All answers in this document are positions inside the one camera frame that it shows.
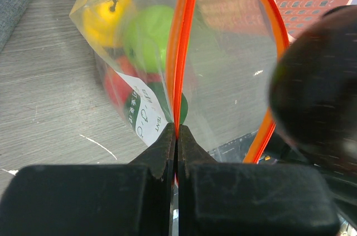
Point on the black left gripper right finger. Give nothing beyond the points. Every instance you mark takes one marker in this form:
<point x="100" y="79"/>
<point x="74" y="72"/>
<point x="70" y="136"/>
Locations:
<point x="217" y="198"/>

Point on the yellow pear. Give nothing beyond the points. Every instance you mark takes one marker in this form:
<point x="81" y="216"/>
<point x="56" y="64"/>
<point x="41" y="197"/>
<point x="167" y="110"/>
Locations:
<point x="101" y="20"/>

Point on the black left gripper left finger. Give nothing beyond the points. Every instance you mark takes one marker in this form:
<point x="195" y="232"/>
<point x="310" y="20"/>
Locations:
<point x="117" y="199"/>

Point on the green apple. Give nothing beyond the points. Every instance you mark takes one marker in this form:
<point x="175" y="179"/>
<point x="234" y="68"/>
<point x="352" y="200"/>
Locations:
<point x="146" y="36"/>

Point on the red apple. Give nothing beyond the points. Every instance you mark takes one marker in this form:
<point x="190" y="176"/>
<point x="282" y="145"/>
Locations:
<point x="117" y="89"/>

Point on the clear zip bag orange zipper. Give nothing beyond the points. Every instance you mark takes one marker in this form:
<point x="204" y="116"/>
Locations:
<point x="223" y="75"/>

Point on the dark plum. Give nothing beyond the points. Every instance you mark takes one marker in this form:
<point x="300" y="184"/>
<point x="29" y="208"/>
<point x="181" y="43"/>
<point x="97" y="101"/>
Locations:
<point x="312" y="94"/>

